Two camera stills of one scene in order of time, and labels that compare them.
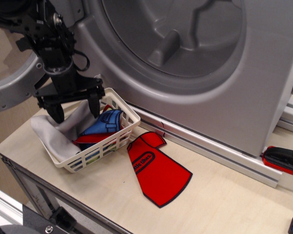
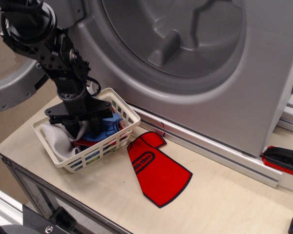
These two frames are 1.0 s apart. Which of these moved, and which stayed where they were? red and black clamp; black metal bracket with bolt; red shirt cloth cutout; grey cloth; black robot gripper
Moved: black robot gripper; grey cloth
Stayed: red shirt cloth cutout; red and black clamp; black metal bracket with bolt
